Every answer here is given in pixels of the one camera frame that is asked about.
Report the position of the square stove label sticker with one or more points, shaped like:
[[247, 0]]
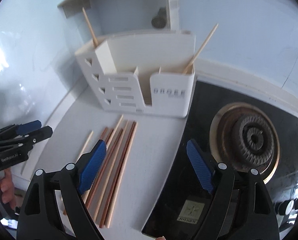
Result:
[[190, 211]]

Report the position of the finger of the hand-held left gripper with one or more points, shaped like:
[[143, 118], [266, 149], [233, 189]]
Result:
[[29, 126], [42, 132]]

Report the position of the white utensil holder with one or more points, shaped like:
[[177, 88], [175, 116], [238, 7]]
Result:
[[168, 95]]

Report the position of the person's left hand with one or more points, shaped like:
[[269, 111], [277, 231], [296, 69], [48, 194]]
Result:
[[6, 185]]

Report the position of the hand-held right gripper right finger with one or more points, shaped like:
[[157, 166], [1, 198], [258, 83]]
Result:
[[198, 166]]

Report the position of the black glass gas stove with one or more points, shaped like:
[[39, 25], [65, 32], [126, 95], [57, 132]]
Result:
[[175, 180]]

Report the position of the dark brown chopstick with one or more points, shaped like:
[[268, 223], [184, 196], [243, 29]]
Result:
[[103, 133], [109, 137], [123, 155], [114, 152]]

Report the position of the gas stove burner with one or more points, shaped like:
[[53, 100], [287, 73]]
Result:
[[253, 137]]

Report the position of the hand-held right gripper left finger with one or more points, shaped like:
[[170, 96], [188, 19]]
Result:
[[94, 166]]

